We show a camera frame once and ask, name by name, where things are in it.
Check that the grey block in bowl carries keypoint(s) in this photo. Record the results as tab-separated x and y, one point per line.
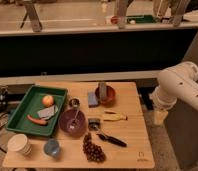
102	91

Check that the small metal tin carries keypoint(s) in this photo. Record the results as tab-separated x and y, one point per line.
93	124

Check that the blue plastic cup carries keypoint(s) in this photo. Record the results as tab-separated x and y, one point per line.
52	148

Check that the small metal cup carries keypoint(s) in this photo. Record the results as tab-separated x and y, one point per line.
74	103

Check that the red sausage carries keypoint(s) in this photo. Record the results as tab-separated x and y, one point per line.
37	121

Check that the grey cloth piece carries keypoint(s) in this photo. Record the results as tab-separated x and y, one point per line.
47	113

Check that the blue sponge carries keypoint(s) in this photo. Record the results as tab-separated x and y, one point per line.
92	100

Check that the bunch of dark grapes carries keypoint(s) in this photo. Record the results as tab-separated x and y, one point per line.
93	152

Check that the purple bowl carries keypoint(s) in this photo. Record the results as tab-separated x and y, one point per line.
65	120

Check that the black handled peeler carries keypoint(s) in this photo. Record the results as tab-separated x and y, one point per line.
111	139

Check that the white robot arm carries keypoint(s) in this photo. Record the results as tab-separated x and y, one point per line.
176	82

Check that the orange apple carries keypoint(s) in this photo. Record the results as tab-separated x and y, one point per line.
48	100

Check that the green plastic tray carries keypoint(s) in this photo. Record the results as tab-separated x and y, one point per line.
31	104

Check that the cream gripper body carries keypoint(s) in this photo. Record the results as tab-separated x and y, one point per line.
159	116

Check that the brown red bowl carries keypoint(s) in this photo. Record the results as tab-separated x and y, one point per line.
110	96

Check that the white paper cup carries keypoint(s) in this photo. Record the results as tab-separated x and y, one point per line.
20	144

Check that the metal spoon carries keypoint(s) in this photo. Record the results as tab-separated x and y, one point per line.
72	125

